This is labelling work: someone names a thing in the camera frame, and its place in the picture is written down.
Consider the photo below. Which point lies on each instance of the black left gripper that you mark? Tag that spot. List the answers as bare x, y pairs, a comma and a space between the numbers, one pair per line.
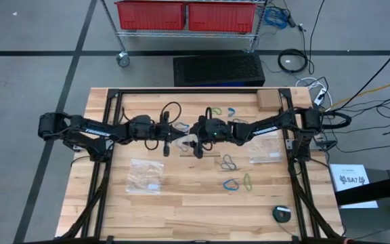
161, 131

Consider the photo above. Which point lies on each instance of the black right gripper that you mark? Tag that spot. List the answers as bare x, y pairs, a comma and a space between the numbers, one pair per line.
215, 128

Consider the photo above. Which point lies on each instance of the clear plastic zip bag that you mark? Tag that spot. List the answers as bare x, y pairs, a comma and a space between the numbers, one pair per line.
266, 150
190, 139
144, 176

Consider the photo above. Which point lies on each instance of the blue rubber band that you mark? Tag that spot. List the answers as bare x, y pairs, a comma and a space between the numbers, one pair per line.
225, 185
185, 127
233, 113

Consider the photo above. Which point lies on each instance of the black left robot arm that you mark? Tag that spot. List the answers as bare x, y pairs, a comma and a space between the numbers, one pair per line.
97, 132

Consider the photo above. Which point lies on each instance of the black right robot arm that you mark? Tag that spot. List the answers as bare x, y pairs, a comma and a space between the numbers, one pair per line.
262, 130

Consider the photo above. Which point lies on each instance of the black perforated computer case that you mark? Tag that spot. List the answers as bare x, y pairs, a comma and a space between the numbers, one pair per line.
215, 69

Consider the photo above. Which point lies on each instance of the small cardboard box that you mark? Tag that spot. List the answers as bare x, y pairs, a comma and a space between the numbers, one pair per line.
269, 100

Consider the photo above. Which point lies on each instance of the grey caster wheel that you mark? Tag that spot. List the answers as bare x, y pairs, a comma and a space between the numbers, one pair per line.
123, 60

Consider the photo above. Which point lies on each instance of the red plastic storage bin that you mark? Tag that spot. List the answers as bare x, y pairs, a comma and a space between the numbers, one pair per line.
220, 17
147, 15

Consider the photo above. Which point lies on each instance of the white power strip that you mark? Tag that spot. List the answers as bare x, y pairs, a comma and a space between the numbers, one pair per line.
319, 96

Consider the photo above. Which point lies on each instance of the white SA7 paper sign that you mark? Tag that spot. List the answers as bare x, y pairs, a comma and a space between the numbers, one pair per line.
350, 189

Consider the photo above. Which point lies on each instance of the black flat bar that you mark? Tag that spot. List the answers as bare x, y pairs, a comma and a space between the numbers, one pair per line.
378, 191

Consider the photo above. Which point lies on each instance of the grey metal cabinet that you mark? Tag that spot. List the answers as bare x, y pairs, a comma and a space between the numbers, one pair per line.
367, 220

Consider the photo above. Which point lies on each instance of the black aluminium table frame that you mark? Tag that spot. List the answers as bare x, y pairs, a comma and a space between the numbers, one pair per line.
188, 91

